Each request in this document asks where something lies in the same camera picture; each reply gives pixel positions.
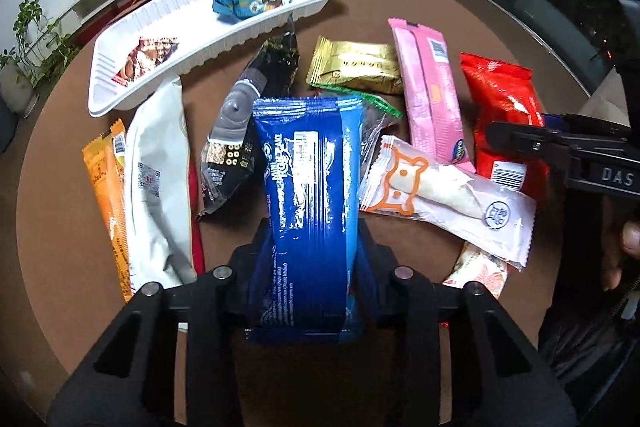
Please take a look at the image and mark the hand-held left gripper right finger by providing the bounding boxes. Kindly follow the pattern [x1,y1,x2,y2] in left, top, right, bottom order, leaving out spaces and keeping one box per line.
[350,219,578,427]

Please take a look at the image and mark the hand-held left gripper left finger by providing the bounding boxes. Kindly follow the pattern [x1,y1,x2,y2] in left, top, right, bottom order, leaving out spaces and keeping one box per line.
[47,217,273,427]

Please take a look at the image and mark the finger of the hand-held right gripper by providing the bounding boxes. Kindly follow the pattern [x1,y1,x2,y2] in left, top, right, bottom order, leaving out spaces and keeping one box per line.
[542,113,633,140]
[485,121,576,162]

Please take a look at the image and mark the red snack packet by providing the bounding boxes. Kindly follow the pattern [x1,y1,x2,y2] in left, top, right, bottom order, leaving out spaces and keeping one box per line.
[459,52,550,202]

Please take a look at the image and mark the blue snack packet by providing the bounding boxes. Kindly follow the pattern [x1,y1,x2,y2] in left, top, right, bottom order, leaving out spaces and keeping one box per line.
[245,96,367,345]

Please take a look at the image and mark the long white snack packet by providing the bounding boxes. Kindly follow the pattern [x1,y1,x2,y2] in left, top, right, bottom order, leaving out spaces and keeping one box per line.
[122,77,198,290]

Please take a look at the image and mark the black sesame snack packet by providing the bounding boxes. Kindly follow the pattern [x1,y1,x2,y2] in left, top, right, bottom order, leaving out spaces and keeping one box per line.
[197,18,301,220]

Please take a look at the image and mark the orange snack packet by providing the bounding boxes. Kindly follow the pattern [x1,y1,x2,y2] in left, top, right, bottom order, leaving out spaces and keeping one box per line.
[81,119,135,303]

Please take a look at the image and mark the white plastic tray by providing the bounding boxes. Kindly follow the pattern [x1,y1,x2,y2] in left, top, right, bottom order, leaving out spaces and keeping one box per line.
[87,0,347,118]

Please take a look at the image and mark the person's right hand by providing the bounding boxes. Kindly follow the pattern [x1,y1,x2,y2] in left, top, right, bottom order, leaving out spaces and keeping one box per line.
[599,206,640,293]

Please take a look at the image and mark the flat red packet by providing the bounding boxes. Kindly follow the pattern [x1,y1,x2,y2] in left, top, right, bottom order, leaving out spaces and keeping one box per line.
[187,154,207,278]

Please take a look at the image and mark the white bear print packet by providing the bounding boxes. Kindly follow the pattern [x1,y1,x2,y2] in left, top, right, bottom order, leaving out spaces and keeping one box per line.
[358,134,537,272]

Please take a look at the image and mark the pink and white snack packet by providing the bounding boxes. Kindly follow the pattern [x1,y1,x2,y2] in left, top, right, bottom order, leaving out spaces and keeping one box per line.
[441,241,508,328]

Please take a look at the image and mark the green-edged clear seed packet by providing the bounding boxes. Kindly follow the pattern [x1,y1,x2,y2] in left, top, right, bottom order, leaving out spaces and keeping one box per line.
[320,88,405,188]

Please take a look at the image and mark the gold snack packet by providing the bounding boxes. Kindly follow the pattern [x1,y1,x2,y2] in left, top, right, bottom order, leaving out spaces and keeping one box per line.
[306,36,405,96]

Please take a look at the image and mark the brown nut snack packet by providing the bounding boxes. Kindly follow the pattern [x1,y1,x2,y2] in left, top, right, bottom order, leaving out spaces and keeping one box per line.
[112,36,180,86]

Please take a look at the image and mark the blue-grey plant pot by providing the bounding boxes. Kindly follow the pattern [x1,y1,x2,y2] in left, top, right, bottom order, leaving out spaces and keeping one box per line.
[0,97,21,152]

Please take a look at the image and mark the red storage boxes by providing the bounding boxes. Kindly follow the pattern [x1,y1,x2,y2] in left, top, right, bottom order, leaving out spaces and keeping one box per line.
[75,4,123,45]

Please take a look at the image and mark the vine plant in white pot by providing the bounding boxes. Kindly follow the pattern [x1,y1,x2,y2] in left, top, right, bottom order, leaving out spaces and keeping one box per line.
[0,0,76,118]

